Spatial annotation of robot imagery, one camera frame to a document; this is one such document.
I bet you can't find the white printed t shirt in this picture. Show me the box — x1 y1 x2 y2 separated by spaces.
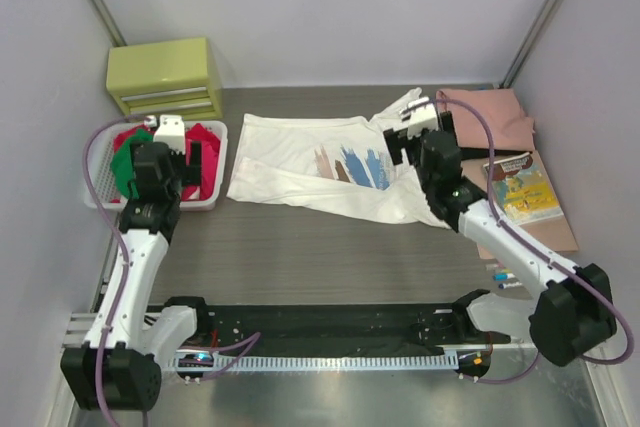
227 88 445 228

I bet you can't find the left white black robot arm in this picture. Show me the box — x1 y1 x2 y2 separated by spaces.
61 141 212 423

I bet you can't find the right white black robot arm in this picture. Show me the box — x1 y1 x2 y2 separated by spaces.
384 107 617 366

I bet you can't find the black folded t shirt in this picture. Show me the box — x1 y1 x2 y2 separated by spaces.
447 146 527 161

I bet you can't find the red t shirt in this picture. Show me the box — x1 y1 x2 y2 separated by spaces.
112 121 224 203

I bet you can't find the green t shirt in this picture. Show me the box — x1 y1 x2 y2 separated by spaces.
110 125 153 199

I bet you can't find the pink folded t shirt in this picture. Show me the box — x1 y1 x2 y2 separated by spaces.
436 89 535 151

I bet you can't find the white plastic basket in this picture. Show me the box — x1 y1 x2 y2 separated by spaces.
87 120 228 212

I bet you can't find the yellow picture book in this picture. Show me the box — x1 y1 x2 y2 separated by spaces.
491 152 564 225

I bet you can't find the yellow-green drawer box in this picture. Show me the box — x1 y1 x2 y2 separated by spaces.
106 37 223 120

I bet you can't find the dark blue marker pen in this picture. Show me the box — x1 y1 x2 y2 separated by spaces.
498 282 523 290

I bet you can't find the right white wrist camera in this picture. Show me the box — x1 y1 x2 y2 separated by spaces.
400 97 441 139

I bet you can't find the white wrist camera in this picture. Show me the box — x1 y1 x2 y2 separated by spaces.
143 115 186 154
400 97 441 139

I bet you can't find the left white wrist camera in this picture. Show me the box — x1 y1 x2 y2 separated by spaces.
143 115 186 154

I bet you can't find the white slotted cable duct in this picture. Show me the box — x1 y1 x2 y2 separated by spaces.
169 351 459 375

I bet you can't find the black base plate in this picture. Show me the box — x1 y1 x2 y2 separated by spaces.
187 303 511 358

